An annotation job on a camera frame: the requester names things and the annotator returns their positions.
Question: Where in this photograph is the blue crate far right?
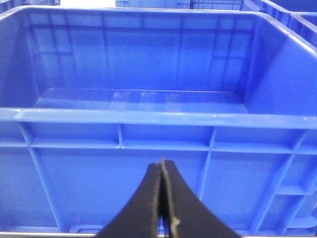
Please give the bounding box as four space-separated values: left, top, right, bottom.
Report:
240 0 317 46

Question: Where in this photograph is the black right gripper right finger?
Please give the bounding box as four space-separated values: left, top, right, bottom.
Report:
161 160 240 238

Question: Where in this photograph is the blue plastic crate right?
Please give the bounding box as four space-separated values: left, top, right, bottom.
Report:
0 6 317 237

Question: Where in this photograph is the blue crate back row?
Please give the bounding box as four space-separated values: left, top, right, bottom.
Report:
115 0 242 10

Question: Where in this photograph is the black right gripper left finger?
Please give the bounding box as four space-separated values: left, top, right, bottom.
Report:
95 163 162 238

